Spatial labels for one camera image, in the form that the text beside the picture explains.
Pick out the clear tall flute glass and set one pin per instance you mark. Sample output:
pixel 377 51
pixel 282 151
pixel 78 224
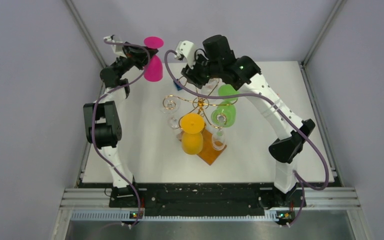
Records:
pixel 170 105

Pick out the green plastic goblet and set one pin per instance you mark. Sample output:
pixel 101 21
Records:
pixel 225 113

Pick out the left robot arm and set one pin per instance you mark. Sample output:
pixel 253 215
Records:
pixel 102 123

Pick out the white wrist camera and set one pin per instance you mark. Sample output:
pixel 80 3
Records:
pixel 117 49
pixel 186 50

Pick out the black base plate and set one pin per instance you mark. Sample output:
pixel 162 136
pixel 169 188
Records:
pixel 205 199

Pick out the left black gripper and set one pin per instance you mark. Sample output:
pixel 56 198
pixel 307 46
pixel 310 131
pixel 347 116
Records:
pixel 137 56

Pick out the orange plastic goblet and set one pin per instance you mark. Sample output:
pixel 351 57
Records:
pixel 192 140

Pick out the dark blue block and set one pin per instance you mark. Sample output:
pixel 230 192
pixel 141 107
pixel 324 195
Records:
pixel 177 84

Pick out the gold wire wine glass rack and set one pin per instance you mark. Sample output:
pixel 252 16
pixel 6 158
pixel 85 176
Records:
pixel 203 106

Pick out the clear stemmed wine glass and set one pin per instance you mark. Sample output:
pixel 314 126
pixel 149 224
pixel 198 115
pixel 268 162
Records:
pixel 218 138

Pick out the pink plastic goblet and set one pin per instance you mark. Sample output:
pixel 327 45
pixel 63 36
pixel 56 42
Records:
pixel 154 72

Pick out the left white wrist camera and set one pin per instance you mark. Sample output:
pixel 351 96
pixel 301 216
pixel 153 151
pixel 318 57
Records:
pixel 117 49

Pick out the clear short wine glass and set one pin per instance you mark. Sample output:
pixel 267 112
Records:
pixel 210 89

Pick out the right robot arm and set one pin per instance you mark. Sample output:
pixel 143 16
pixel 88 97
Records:
pixel 291 130

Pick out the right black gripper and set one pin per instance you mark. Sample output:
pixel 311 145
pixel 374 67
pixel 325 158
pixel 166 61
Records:
pixel 191 75

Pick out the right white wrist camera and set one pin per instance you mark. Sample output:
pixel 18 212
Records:
pixel 186 50

